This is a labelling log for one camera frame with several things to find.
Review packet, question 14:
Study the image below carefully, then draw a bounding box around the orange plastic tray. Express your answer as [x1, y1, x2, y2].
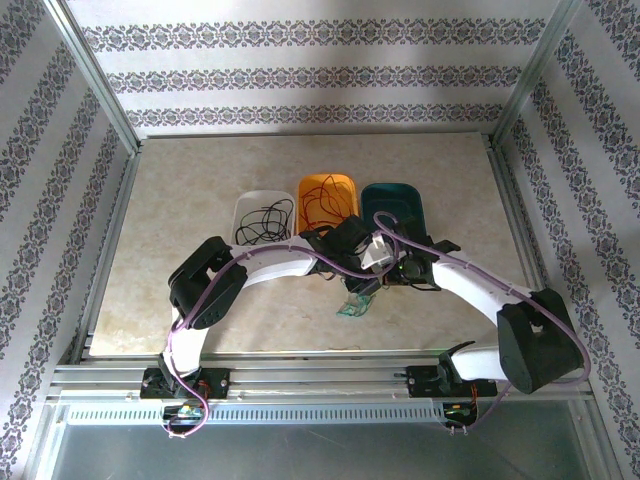
[296, 172, 359, 236]

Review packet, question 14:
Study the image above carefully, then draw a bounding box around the teal plastic tray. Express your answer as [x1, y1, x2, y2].
[359, 182, 434, 251]

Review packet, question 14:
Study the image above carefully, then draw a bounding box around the white plastic tray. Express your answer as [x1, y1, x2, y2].
[232, 189, 296, 247]

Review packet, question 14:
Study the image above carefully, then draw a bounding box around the grey metal base sheet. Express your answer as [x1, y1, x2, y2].
[37, 399, 619, 480]

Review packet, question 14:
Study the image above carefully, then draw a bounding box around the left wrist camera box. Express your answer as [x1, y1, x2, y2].
[333, 214, 372, 247]

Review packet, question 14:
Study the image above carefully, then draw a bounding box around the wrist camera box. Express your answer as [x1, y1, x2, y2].
[359, 234, 397, 267]
[333, 214, 372, 247]

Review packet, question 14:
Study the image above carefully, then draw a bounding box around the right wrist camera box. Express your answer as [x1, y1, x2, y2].
[359, 234, 397, 267]

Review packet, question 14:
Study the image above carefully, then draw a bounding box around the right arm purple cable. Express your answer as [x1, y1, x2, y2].
[372, 211, 594, 436]

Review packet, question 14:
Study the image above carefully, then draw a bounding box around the aluminium mounting rail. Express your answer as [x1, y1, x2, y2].
[47, 352, 594, 404]

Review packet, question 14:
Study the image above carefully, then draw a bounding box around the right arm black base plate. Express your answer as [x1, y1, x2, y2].
[407, 364, 499, 399]

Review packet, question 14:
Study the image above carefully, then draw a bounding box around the aluminium side rail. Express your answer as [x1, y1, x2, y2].
[484, 142, 581, 361]
[69, 147, 144, 364]

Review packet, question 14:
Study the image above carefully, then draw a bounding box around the slotted grey cable duct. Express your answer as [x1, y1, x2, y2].
[64, 402, 446, 426]

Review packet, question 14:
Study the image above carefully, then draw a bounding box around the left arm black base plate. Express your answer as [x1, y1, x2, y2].
[139, 367, 232, 401]

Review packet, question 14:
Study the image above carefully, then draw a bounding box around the aluminium frame post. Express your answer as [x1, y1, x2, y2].
[489, 0, 584, 149]
[42, 0, 141, 154]

